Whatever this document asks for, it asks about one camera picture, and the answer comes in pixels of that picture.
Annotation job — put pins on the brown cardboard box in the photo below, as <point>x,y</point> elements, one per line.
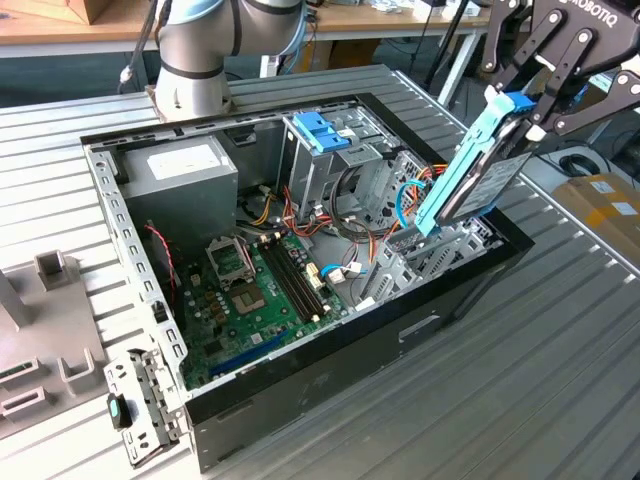
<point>350,52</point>

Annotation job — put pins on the blue expansion slot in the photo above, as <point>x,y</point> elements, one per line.
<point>250,352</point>

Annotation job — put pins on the black RAM slot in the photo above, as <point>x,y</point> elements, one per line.
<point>301,276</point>
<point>289,285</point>

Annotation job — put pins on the silver slot retainer bracket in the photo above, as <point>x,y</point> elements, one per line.
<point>150,395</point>

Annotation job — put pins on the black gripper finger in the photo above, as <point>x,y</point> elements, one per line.
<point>537,37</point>
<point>600,97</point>

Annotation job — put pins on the silver disk bay cage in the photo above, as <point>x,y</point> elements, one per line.
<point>395,280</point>

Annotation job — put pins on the black open PC case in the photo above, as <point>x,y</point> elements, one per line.
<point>325,380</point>

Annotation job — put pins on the white board connector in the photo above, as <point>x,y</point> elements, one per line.
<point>315,277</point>

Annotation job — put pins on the black tripod pole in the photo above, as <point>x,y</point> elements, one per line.
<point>447,42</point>

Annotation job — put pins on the silver optical drive cage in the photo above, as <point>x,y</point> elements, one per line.
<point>305,175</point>

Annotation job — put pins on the black case fan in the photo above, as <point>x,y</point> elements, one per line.
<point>350,182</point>

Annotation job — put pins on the grey parts rack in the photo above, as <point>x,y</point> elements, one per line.
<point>55,320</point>

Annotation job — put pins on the grey power supply unit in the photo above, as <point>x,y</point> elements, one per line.
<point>180,200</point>

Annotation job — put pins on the CPU socket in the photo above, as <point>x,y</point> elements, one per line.
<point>250,300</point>

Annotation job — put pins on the cardboard box with labels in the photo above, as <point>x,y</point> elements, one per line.
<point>600,220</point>

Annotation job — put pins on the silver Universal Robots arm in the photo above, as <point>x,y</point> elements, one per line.
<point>190,55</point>

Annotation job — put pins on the long wooden desk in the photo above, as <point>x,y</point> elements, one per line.
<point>375,24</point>

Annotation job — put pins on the hard disk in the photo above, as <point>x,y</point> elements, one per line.
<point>480,190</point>

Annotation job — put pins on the green motherboard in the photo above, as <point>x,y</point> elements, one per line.
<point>260,325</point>

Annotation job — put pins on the blue plastic drive latch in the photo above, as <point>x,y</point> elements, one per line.
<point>315,130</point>

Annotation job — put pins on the wooden crate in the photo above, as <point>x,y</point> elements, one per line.
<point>97,10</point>

